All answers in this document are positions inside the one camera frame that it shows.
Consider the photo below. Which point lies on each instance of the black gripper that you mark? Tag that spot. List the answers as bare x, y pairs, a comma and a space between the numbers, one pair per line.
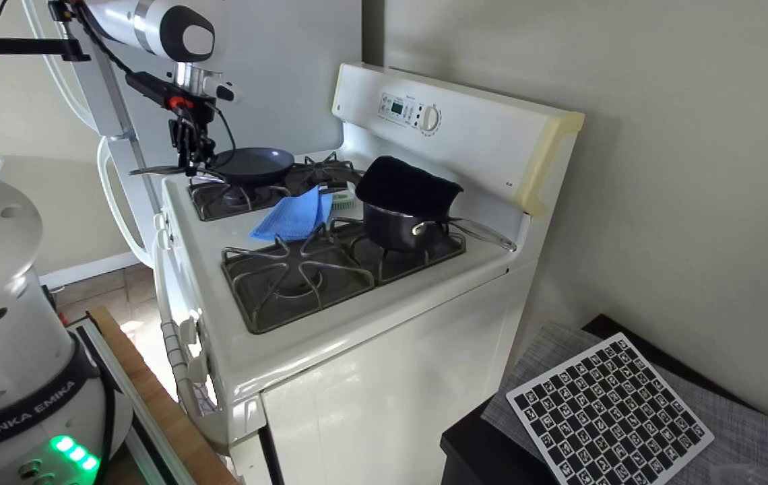
189, 122

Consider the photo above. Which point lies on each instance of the dark frying pan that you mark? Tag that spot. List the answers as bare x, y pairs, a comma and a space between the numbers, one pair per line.
252, 165

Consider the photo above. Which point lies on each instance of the blue cleaning cloth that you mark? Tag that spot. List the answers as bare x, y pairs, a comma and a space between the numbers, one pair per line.
291, 219

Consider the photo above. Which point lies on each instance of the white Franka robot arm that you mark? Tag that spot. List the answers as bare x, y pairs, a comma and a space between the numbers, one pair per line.
7, 359

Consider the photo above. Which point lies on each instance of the black stove grate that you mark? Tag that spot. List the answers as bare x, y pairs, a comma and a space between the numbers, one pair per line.
222, 201
287, 258

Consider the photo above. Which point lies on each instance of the grey white refrigerator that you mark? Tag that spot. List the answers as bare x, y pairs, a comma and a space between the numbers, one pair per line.
291, 91

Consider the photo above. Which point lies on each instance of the small white green sponge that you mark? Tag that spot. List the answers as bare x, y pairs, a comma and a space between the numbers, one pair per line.
346, 189

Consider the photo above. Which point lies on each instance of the black pole with orange tape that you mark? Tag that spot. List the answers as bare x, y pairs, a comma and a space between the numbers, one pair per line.
21, 45

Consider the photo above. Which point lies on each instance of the black saucepan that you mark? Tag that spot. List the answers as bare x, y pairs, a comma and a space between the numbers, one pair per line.
392, 232

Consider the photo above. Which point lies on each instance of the light dish towel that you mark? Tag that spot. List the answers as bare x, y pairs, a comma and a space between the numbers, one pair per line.
189, 367

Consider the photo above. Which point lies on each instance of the black cloth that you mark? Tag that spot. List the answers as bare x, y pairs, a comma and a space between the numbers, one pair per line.
404, 188

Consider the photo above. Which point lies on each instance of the wooden board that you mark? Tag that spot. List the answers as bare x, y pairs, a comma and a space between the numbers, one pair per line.
163, 414

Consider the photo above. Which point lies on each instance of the white gas stove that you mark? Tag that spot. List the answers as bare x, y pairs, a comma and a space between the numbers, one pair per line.
383, 395

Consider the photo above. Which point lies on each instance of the black side table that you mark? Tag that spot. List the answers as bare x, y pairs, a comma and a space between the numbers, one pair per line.
471, 453

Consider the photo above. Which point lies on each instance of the black white calibration checkerboard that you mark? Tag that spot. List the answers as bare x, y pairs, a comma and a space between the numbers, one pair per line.
608, 418

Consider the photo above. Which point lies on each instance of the grey mat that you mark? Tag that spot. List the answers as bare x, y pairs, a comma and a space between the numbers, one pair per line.
749, 448

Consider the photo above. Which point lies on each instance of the aluminium frame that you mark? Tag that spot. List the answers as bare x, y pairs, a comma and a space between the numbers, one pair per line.
128, 407

